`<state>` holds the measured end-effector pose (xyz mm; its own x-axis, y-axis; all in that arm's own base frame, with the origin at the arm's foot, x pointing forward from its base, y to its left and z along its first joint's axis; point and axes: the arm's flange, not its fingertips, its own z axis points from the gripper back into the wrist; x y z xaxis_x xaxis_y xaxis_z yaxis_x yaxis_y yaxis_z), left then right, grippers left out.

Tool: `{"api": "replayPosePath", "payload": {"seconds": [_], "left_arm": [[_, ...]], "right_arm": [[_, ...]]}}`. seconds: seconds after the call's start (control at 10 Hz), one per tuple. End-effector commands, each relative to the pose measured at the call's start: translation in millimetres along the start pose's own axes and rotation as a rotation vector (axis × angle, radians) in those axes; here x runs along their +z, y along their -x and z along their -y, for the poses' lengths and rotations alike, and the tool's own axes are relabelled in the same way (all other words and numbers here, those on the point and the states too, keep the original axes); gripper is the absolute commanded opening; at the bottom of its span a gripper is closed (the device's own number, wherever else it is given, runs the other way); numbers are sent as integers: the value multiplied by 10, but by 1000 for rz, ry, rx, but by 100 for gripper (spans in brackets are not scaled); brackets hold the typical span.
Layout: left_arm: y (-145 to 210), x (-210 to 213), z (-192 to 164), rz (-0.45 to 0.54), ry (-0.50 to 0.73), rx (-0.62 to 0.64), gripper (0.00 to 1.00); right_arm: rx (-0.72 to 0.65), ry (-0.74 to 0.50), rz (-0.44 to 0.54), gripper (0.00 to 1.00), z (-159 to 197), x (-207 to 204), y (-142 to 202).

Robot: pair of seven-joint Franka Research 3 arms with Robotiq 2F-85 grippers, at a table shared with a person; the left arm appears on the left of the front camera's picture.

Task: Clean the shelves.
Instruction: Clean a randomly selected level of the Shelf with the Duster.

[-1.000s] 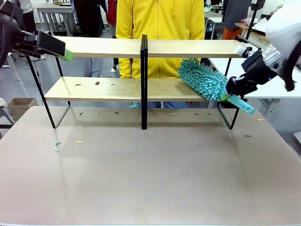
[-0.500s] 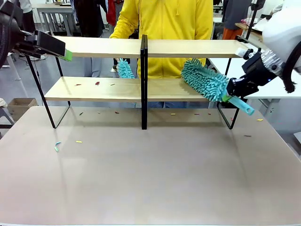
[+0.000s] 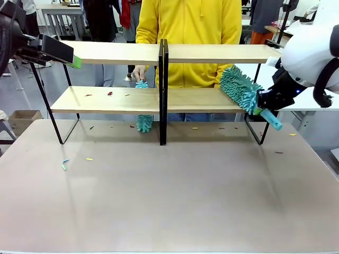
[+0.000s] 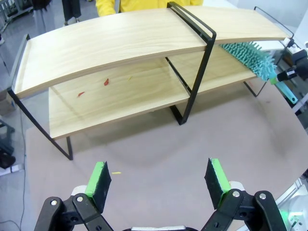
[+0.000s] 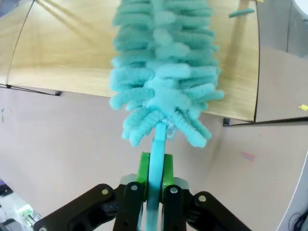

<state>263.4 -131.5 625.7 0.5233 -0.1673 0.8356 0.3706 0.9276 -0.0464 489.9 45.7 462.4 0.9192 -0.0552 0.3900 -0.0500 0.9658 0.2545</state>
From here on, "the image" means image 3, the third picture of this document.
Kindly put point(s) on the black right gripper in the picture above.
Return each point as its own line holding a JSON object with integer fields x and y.
{"x": 284, "y": 90}

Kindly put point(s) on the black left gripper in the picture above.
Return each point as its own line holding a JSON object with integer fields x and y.
{"x": 30, "y": 47}

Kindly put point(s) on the teal microfibre duster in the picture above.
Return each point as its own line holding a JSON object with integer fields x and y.
{"x": 235, "y": 84}
{"x": 144, "y": 123}

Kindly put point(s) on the person left forearm yellow sleeve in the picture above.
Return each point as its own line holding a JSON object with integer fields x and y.
{"x": 225, "y": 71}

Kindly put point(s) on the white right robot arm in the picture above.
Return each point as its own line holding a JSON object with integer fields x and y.
{"x": 304, "y": 53}

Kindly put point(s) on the person right forearm yellow sleeve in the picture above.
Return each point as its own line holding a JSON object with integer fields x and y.
{"x": 145, "y": 33}

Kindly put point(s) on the person right hand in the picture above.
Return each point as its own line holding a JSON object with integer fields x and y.
{"x": 139, "y": 72}

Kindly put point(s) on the white long table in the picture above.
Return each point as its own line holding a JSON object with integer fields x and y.
{"x": 299, "y": 101}

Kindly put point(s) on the white background table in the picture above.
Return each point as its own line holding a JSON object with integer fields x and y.
{"x": 63, "y": 9}

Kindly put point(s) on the bystander in black trousers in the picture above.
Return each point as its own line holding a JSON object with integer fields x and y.
{"x": 30, "y": 16}

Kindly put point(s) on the bystander in dark coat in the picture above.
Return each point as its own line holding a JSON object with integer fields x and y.
{"x": 102, "y": 18}

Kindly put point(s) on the wooden background table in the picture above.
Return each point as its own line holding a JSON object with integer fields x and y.
{"x": 275, "y": 30}

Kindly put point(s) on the red hanging garment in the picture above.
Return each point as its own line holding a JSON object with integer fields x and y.
{"x": 126, "y": 14}

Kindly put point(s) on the brown cardboard box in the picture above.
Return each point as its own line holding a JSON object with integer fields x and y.
{"x": 23, "y": 120}

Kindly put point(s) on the bystander grey jacket orange trousers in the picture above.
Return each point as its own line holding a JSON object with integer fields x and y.
{"x": 265, "y": 21}

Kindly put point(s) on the black stand pole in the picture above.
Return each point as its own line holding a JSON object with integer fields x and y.
{"x": 285, "y": 18}

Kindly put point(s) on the person in yellow hoodie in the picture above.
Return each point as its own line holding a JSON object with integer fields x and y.
{"x": 185, "y": 23}

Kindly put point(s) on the small blue scrap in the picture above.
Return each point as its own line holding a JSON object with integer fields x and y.
{"x": 65, "y": 160}

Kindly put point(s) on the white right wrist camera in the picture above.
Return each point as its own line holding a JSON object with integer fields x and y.
{"x": 272, "y": 62}

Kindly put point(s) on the wooden two-tier shelf black frame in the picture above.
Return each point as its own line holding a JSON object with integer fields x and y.
{"x": 111, "y": 53}
{"x": 212, "y": 54}

